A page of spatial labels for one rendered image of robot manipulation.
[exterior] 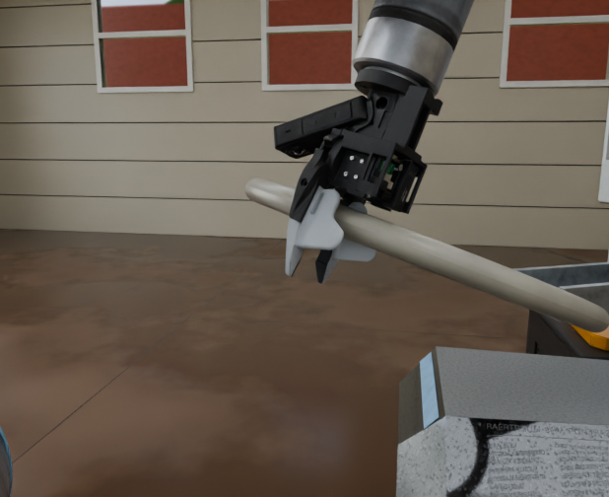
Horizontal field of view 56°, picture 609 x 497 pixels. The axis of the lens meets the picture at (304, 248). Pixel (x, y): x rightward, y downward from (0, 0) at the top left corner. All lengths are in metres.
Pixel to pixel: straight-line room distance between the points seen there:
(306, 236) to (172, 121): 7.30
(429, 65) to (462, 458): 0.75
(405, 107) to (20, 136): 8.52
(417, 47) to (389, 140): 0.09
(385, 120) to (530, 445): 0.74
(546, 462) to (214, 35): 7.01
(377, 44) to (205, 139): 7.12
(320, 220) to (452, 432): 0.67
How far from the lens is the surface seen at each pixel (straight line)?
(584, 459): 1.17
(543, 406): 1.22
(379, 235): 0.54
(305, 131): 0.59
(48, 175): 8.76
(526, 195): 7.33
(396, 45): 0.56
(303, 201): 0.55
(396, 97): 0.57
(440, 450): 1.12
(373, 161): 0.54
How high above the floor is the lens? 1.38
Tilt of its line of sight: 12 degrees down
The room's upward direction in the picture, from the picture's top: straight up
